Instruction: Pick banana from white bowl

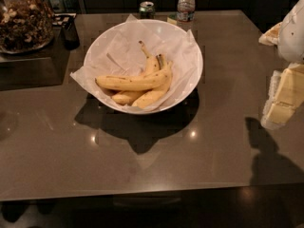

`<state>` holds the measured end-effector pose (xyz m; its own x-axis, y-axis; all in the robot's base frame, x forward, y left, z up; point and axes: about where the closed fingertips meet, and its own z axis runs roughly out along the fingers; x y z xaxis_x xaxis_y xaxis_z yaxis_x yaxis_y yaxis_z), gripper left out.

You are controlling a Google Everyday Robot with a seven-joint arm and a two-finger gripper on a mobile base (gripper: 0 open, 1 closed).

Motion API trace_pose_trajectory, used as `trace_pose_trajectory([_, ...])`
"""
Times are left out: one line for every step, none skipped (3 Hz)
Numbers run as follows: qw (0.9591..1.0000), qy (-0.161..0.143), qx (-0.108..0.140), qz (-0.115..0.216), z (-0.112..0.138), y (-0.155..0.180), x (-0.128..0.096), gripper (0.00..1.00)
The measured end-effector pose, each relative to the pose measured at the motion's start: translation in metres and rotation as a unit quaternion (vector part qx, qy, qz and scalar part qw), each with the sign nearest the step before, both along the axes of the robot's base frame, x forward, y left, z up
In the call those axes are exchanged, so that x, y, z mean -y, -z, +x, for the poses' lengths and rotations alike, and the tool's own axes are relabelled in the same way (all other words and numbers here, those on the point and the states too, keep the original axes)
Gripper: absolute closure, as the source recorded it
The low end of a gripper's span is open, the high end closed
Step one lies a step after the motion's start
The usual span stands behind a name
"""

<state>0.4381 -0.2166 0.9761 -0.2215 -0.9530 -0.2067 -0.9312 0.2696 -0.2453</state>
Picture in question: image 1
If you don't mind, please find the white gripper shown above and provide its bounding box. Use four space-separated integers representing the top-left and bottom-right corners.
258 0 304 130

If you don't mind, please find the white bowl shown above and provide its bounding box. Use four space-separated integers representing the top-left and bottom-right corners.
83 18 204 116

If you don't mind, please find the lower small yellow banana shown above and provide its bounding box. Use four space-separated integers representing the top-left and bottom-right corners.
111 41 160 105

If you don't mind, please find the clear plastic water bottle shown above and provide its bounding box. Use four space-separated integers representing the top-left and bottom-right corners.
177 0 196 30

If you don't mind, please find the green soda can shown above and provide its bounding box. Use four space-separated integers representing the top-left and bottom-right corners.
139 1 155 19

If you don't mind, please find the white paper liner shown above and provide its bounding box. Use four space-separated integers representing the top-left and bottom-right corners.
69 13 200 114

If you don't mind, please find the small black cup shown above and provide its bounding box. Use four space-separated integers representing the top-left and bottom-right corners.
62 16 80 50

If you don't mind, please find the dark tray under jar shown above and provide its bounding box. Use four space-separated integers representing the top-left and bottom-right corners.
0 28 69 91

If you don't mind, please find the glass jar of nuts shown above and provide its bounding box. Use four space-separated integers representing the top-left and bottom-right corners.
0 0 53 54

